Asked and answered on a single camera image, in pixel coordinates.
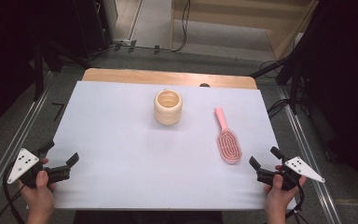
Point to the white board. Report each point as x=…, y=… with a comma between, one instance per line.
x=121, y=155

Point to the white power strip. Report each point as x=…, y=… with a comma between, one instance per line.
x=121, y=41

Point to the wooden table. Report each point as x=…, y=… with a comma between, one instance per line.
x=136, y=76

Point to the person's right hand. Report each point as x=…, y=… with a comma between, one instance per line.
x=276, y=199

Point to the person's left hand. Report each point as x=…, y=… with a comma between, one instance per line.
x=38, y=199

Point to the black cabinet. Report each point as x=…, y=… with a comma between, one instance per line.
x=90, y=25

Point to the dark curtain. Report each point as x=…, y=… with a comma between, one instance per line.
x=6, y=46
x=348, y=77

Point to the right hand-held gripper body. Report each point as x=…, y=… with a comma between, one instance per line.
x=304, y=169

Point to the aluminium floor rail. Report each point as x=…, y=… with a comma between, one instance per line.
x=301, y=137
x=28, y=124

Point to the black metal stand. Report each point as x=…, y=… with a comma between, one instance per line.
x=38, y=71
x=295, y=90

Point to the light wooden frame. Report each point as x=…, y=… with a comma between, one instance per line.
x=230, y=14

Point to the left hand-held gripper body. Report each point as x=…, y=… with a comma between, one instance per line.
x=23, y=165

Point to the pink hairbrush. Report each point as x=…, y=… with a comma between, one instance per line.
x=228, y=146

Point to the cream ribbed cup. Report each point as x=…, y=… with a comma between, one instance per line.
x=167, y=116

